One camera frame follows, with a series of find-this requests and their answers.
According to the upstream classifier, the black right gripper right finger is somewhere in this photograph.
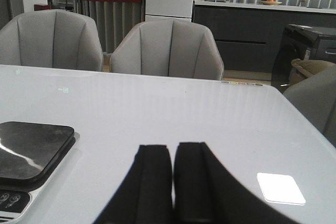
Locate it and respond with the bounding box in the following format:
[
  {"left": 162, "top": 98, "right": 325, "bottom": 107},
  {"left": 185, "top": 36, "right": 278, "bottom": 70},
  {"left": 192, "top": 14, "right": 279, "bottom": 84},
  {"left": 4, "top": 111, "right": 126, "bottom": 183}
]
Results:
[{"left": 174, "top": 142, "right": 295, "bottom": 223}]

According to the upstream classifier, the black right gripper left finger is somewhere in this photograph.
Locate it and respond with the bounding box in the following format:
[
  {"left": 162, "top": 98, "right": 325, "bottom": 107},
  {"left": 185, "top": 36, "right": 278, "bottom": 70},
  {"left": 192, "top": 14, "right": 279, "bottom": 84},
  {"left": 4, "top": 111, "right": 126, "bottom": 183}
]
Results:
[{"left": 94, "top": 145, "right": 173, "bottom": 223}]

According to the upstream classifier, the black silver kitchen scale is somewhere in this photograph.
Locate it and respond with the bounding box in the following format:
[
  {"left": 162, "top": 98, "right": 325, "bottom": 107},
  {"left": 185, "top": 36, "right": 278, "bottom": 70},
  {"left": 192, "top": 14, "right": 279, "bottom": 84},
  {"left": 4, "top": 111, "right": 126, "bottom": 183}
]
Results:
[{"left": 1, "top": 121, "right": 79, "bottom": 223}]

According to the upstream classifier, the grey chair at table side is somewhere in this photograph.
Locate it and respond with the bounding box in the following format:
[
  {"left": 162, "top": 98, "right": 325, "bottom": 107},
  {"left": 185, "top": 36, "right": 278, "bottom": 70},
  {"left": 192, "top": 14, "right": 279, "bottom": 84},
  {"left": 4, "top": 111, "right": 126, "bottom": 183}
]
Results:
[{"left": 283, "top": 66, "right": 335, "bottom": 145}]

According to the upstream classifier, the grey upholstered chair right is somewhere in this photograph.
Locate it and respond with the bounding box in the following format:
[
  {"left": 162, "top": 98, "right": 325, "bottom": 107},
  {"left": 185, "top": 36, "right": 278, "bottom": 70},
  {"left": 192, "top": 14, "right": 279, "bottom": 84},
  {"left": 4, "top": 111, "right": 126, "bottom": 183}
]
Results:
[{"left": 110, "top": 19, "right": 224, "bottom": 81}]

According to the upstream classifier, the grey upholstered chair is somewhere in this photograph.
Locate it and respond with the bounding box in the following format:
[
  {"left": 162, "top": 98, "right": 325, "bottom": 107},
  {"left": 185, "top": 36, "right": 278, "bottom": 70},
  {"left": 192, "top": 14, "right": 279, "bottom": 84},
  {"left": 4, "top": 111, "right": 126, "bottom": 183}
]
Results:
[
  {"left": 110, "top": 19, "right": 224, "bottom": 81},
  {"left": 1, "top": 9, "right": 103, "bottom": 71}
]

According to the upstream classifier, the beige folded cushion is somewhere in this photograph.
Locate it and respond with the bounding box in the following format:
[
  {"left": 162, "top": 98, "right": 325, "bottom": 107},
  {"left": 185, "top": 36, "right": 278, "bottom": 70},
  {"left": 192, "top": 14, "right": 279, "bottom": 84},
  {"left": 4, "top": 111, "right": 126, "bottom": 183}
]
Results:
[{"left": 289, "top": 58, "right": 335, "bottom": 86}]

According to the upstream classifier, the dark grey kitchen counter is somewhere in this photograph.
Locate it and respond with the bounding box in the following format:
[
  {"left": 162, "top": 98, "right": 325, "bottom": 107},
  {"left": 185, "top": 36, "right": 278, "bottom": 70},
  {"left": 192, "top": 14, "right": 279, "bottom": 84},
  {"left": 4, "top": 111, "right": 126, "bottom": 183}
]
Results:
[{"left": 193, "top": 1, "right": 335, "bottom": 73}]

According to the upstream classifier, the black appliance box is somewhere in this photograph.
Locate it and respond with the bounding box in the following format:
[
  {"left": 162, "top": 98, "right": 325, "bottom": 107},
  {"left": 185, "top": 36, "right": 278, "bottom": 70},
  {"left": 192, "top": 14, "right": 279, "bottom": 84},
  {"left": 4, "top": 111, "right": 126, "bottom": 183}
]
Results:
[{"left": 271, "top": 24, "right": 335, "bottom": 93}]

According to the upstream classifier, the grey upholstered chair left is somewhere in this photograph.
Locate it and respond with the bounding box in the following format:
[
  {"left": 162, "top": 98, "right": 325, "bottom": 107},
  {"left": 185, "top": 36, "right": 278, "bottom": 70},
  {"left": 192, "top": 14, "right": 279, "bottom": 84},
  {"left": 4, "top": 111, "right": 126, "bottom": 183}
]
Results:
[{"left": 1, "top": 9, "right": 103, "bottom": 71}]

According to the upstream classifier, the fruit bowl on counter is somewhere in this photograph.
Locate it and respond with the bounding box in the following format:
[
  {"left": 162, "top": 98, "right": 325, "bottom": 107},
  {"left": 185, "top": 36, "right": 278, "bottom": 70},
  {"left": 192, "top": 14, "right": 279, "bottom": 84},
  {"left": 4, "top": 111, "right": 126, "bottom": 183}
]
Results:
[{"left": 260, "top": 0, "right": 282, "bottom": 5}]

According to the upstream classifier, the red bin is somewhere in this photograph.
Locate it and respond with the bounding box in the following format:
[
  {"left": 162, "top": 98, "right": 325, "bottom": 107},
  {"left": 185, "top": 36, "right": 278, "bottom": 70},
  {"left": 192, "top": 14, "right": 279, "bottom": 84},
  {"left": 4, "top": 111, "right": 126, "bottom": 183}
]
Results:
[{"left": 34, "top": 4, "right": 51, "bottom": 11}]

